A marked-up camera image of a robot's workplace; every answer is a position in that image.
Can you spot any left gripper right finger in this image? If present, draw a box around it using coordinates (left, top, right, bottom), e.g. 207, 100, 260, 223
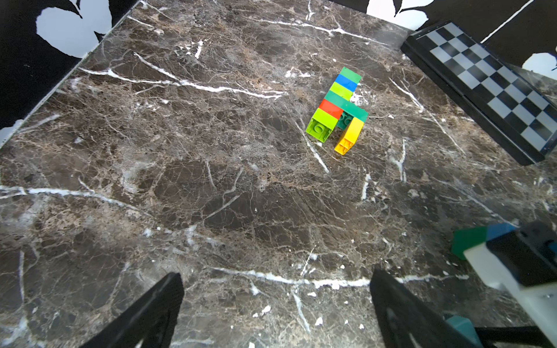
369, 269, 475, 347

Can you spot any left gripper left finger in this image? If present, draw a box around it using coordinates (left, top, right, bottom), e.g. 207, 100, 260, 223
83, 273, 184, 347

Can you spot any teal small brick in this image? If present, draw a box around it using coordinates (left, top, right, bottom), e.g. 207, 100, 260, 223
445, 316, 483, 347

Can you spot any dark green small brick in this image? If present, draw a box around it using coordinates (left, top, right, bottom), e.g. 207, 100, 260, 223
451, 226, 487, 260

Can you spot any blue long brick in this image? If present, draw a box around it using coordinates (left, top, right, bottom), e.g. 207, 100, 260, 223
486, 223, 517, 241

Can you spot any yellow small brick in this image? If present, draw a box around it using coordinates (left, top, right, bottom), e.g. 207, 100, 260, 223
334, 117, 364, 155

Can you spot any lime green small brick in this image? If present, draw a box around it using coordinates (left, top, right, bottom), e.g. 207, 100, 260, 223
305, 108, 338, 143

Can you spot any green long brick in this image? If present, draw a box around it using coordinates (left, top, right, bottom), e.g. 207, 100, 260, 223
324, 91, 368, 130

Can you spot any red small brick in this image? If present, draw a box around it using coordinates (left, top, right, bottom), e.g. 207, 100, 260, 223
319, 99, 343, 120

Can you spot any small blue brick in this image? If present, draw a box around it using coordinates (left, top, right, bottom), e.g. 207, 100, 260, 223
335, 74, 358, 92

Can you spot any bright green brick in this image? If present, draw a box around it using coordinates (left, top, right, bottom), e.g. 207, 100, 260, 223
340, 67, 362, 84

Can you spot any black white checkerboard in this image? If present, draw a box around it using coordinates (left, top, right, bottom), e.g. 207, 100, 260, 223
400, 22, 556, 166

